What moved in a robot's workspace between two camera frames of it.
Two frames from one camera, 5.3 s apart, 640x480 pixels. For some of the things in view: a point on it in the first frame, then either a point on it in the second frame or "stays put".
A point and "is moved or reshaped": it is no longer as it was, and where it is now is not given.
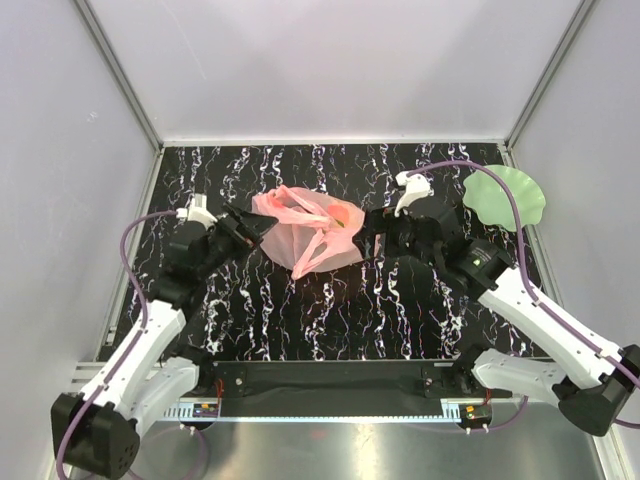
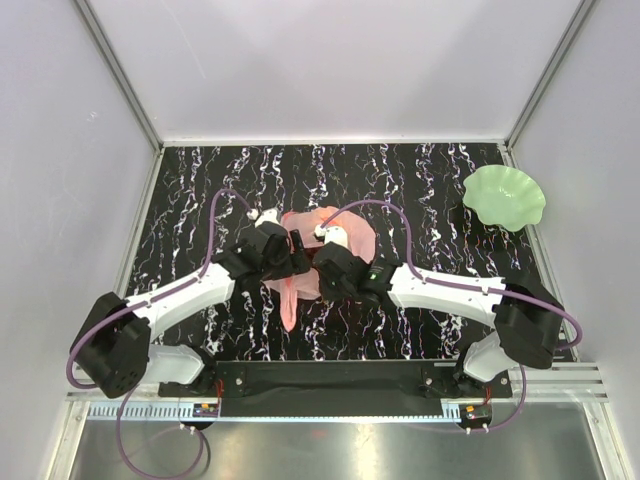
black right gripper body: x=400 y=239 → x=334 y=291
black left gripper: x=246 y=236 → x=301 y=263
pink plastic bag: x=314 y=231 is moved or reshaped
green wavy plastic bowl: x=487 y=198 stays put
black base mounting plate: x=417 y=380 stays put
